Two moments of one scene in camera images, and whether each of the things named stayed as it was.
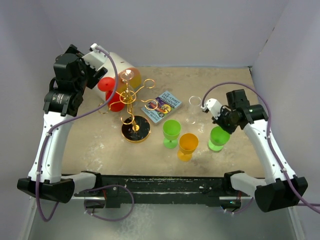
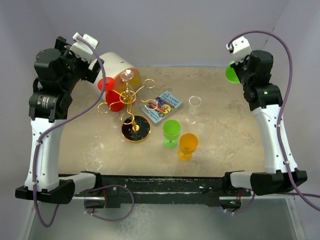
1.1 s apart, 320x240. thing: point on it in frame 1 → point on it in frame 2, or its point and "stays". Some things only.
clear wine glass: x=128 y=94 stays
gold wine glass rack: x=134 y=128 stays
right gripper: x=230 y=129 → x=237 y=66
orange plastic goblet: x=188 y=143 stays
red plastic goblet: x=108 y=84 stays
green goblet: x=218 y=138 → x=230 y=74
